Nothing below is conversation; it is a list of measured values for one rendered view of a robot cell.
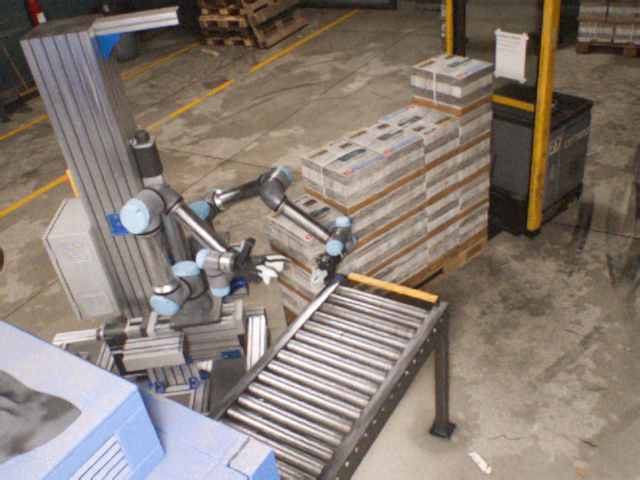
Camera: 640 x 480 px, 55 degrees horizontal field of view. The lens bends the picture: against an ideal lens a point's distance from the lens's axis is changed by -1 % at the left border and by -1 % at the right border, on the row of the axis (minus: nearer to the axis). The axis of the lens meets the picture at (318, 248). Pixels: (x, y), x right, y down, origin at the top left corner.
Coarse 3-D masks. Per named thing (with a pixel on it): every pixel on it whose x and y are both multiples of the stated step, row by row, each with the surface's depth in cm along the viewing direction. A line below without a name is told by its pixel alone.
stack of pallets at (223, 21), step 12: (204, 0) 891; (216, 0) 874; (228, 0) 885; (252, 0) 876; (276, 0) 922; (204, 12) 900; (216, 12) 915; (228, 12) 885; (240, 12) 869; (204, 24) 903; (216, 24) 915; (228, 24) 893; (240, 24) 875; (204, 36) 915; (216, 36) 913; (228, 36) 896; (240, 36) 895; (252, 36) 890
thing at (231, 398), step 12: (336, 276) 285; (324, 288) 279; (312, 300) 273; (324, 300) 272; (312, 312) 266; (300, 324) 261; (288, 336) 255; (276, 348) 250; (264, 360) 245; (276, 360) 249; (252, 372) 241; (240, 384) 236; (228, 396) 232; (252, 396) 240; (216, 408) 228; (228, 408) 227; (216, 420) 223; (228, 420) 229
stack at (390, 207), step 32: (448, 160) 358; (416, 192) 351; (288, 224) 322; (352, 224) 326; (384, 224) 341; (416, 224) 360; (352, 256) 334; (384, 256) 353; (416, 256) 372; (288, 288) 353; (320, 288) 327; (352, 288) 346; (384, 288) 364; (288, 320) 373
